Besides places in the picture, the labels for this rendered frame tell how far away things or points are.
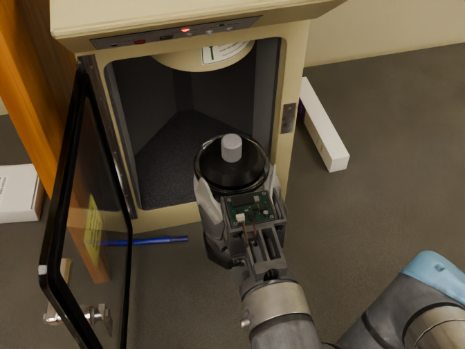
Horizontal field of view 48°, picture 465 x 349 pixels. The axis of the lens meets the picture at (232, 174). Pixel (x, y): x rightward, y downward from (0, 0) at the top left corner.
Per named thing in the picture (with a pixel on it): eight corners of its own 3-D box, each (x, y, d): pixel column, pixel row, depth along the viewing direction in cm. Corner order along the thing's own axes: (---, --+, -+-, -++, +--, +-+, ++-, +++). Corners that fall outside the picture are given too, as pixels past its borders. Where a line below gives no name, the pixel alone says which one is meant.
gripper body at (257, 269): (276, 182, 65) (306, 266, 58) (272, 219, 72) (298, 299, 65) (216, 193, 64) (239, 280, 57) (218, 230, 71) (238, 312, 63)
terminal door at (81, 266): (131, 228, 98) (84, 61, 66) (119, 399, 79) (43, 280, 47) (127, 228, 98) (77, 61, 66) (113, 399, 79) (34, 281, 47)
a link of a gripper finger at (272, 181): (288, 142, 71) (279, 195, 66) (285, 169, 76) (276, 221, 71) (266, 139, 72) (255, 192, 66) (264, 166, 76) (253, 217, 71)
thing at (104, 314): (116, 320, 70) (108, 303, 65) (115, 336, 68) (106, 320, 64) (101, 321, 69) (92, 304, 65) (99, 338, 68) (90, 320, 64)
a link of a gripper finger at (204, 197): (194, 151, 70) (236, 195, 66) (197, 178, 75) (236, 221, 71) (176, 162, 69) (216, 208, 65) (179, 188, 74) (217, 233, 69)
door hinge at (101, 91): (124, 220, 98) (75, 56, 67) (138, 217, 99) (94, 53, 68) (125, 227, 97) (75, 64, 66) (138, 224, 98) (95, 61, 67)
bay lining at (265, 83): (125, 118, 112) (89, -35, 84) (242, 99, 115) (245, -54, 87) (138, 210, 97) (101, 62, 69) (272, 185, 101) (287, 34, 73)
